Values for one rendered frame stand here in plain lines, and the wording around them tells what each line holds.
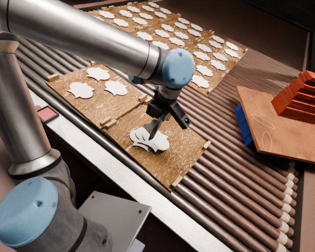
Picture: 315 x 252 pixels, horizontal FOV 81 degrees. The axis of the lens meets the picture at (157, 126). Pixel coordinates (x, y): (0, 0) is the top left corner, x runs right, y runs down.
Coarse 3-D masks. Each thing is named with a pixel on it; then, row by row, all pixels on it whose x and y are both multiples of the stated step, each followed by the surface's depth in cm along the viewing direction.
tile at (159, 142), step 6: (144, 132) 85; (156, 132) 87; (144, 138) 83; (156, 138) 85; (162, 138) 86; (144, 144) 82; (150, 144) 82; (156, 144) 82; (162, 144) 83; (168, 144) 84; (156, 150) 81; (162, 150) 82
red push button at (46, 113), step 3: (45, 108) 85; (48, 108) 85; (39, 111) 83; (42, 111) 83; (45, 111) 84; (48, 111) 84; (51, 111) 84; (39, 114) 82; (42, 114) 82; (45, 114) 83; (48, 114) 83; (51, 114) 83; (42, 117) 81; (45, 117) 82; (48, 117) 82
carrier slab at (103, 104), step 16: (96, 64) 114; (64, 80) 98; (80, 80) 101; (96, 80) 104; (112, 80) 108; (64, 96) 91; (96, 96) 96; (112, 96) 99; (128, 96) 102; (80, 112) 88; (96, 112) 90; (112, 112) 92
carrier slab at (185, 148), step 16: (144, 112) 97; (112, 128) 86; (128, 128) 88; (160, 128) 93; (176, 128) 96; (128, 144) 82; (176, 144) 89; (192, 144) 91; (144, 160) 79; (160, 160) 81; (176, 160) 83; (192, 160) 85; (160, 176) 76; (176, 176) 78
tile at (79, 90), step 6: (72, 84) 96; (78, 84) 97; (84, 84) 99; (72, 90) 94; (78, 90) 95; (84, 90) 96; (90, 90) 97; (78, 96) 92; (84, 96) 93; (90, 96) 94
